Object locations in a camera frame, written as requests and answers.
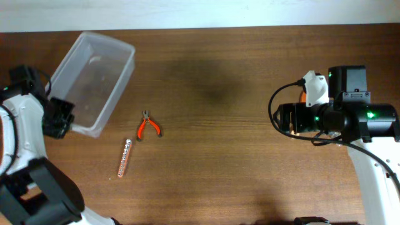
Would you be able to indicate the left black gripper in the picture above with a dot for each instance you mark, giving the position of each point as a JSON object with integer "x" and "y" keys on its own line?
{"x": 60, "y": 132}

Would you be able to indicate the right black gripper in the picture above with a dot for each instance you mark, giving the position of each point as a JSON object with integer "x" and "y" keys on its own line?
{"x": 298, "y": 110}

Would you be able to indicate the clear plastic storage container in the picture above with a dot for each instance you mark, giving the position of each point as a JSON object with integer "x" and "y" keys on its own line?
{"x": 92, "y": 76}

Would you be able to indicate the orange socket bit rail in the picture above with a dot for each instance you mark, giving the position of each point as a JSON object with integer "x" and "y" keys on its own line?
{"x": 124, "y": 158}

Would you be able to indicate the orange scraper with wooden handle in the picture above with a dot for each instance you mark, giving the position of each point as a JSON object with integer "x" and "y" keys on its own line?
{"x": 302, "y": 99}

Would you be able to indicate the clear box of screwdriver bits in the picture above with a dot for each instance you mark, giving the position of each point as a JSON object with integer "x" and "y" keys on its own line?
{"x": 334, "y": 137}

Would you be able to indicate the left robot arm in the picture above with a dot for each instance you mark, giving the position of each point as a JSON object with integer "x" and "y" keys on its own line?
{"x": 33, "y": 189}

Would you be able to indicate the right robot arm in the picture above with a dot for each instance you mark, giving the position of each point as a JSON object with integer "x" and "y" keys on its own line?
{"x": 337, "y": 109}

